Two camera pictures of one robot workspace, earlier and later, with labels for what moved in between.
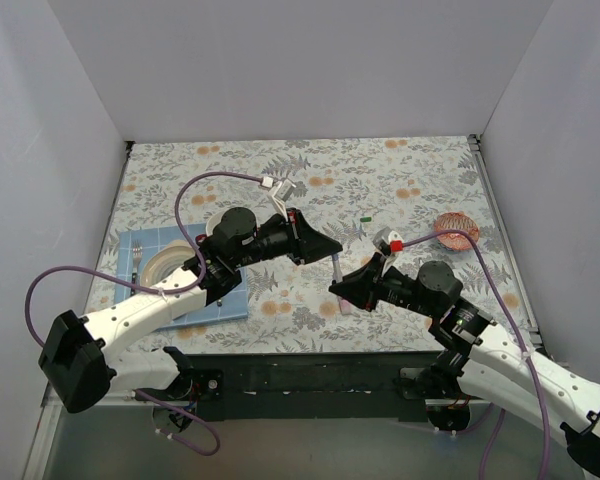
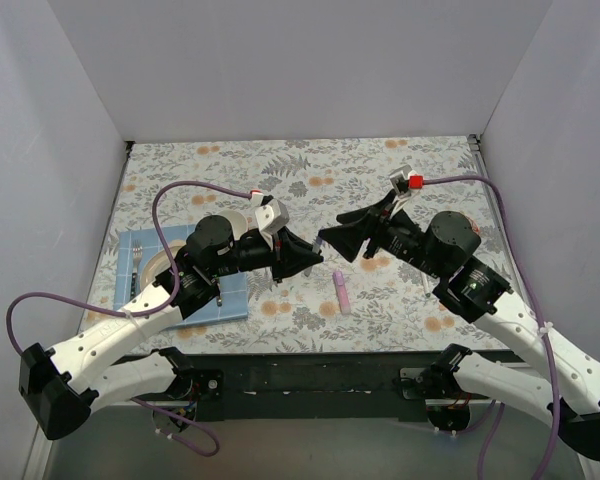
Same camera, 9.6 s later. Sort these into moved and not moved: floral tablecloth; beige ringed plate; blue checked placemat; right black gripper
Moved: right black gripper
Not moved: blue checked placemat; floral tablecloth; beige ringed plate
